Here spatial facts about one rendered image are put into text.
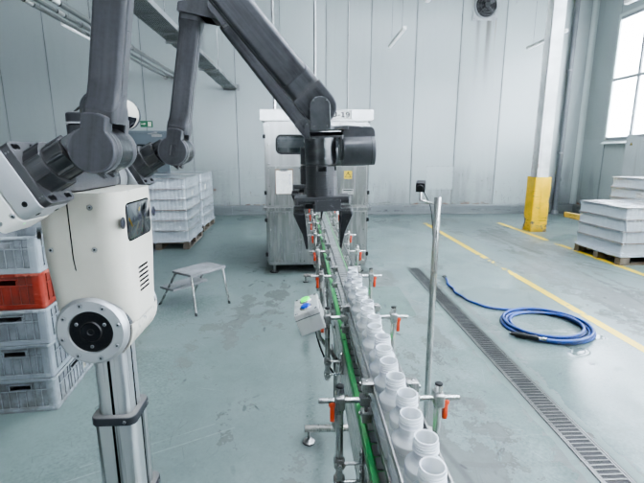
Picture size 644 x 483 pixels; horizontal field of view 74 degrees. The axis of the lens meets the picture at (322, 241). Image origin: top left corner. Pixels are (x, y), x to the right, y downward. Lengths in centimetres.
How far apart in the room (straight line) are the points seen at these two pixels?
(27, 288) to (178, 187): 458
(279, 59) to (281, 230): 486
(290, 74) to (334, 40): 1057
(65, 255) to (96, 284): 9
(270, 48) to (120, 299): 63
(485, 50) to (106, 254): 1154
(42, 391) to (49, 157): 253
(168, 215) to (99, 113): 663
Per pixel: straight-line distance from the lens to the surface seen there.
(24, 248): 299
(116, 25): 84
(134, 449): 129
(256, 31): 79
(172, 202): 738
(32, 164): 87
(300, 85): 76
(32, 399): 333
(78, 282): 107
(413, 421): 74
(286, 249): 563
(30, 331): 314
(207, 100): 1130
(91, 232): 101
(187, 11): 128
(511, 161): 1225
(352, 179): 553
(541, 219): 971
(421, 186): 220
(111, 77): 83
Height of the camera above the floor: 158
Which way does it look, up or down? 12 degrees down
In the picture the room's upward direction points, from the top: straight up
